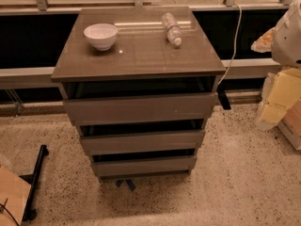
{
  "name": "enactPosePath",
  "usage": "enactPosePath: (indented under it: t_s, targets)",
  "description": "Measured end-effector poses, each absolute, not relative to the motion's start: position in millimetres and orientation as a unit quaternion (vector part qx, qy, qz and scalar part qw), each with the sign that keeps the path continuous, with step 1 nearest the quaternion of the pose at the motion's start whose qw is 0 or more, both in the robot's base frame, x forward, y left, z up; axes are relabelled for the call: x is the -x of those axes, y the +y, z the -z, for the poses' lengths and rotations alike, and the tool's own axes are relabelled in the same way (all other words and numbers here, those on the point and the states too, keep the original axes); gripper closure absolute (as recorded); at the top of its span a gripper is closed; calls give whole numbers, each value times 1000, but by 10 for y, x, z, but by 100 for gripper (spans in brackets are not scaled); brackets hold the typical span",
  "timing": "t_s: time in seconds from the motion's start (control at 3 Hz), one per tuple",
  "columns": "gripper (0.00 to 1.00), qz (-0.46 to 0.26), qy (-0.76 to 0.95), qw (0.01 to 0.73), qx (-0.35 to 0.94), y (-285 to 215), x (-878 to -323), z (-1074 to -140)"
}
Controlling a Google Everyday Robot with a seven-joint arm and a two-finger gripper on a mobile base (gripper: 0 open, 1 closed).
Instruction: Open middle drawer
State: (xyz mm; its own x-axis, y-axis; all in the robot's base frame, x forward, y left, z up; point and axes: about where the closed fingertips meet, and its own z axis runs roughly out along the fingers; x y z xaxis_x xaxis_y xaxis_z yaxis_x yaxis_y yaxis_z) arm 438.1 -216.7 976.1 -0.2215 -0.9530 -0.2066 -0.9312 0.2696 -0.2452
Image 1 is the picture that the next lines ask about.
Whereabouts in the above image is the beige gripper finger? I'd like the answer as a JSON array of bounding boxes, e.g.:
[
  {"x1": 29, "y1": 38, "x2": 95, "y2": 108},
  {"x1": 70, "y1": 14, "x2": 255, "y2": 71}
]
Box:
[{"x1": 251, "y1": 27, "x2": 275, "y2": 53}]

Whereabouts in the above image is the grey drawer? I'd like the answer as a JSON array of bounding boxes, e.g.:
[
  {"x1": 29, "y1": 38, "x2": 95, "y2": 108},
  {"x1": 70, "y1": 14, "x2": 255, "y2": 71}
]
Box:
[
  {"x1": 91, "y1": 155, "x2": 197, "y2": 177},
  {"x1": 80, "y1": 130, "x2": 205, "y2": 155},
  {"x1": 64, "y1": 93, "x2": 216, "y2": 125}
]

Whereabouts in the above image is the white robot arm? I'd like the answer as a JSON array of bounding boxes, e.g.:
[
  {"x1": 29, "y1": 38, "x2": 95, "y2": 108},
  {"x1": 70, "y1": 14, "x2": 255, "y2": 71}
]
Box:
[{"x1": 251, "y1": 0, "x2": 301, "y2": 68}]

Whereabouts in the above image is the grey top drawer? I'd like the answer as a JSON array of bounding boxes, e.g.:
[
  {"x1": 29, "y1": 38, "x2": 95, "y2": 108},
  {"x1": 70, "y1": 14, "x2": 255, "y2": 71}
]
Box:
[{"x1": 64, "y1": 93, "x2": 216, "y2": 125}]

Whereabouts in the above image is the grey drawer cabinet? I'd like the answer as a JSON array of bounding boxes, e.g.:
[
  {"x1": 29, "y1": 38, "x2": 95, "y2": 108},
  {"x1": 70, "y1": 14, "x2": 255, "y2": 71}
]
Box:
[{"x1": 52, "y1": 7, "x2": 225, "y2": 180}]

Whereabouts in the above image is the grey bottom drawer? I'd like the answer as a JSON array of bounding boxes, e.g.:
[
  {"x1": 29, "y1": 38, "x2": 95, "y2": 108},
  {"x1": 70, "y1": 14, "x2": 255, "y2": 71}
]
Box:
[{"x1": 91, "y1": 155, "x2": 197, "y2": 177}]

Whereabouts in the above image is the cardboard box right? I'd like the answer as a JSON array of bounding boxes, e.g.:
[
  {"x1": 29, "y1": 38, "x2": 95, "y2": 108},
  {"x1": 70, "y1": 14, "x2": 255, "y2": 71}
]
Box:
[{"x1": 278, "y1": 100, "x2": 301, "y2": 151}]

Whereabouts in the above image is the clear plastic water bottle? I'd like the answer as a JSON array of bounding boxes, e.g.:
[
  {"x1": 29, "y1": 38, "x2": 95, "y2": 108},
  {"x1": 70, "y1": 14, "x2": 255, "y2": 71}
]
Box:
[{"x1": 162, "y1": 12, "x2": 182, "y2": 46}]

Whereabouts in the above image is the white ceramic bowl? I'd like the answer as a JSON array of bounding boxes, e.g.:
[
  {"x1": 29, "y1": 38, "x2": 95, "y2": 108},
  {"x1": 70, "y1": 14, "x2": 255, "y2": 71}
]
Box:
[{"x1": 84, "y1": 24, "x2": 118, "y2": 51}]

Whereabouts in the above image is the blue tape cross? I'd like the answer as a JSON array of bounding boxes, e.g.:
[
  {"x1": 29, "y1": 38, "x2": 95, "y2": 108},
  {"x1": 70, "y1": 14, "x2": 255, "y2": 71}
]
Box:
[{"x1": 115, "y1": 179, "x2": 136, "y2": 192}]

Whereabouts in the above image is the black metal stand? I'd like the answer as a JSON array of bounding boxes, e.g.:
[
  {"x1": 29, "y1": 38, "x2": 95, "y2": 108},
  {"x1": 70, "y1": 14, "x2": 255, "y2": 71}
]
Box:
[{"x1": 21, "y1": 144, "x2": 49, "y2": 221}]

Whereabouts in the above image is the white cable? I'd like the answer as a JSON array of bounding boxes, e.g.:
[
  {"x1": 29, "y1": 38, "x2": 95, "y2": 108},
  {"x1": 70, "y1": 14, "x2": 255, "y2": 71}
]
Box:
[{"x1": 217, "y1": 3, "x2": 244, "y2": 87}]

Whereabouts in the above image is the black cable left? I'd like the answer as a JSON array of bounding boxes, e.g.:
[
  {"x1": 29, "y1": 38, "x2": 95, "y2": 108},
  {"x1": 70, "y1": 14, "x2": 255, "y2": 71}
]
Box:
[{"x1": 0, "y1": 198, "x2": 21, "y2": 226}]

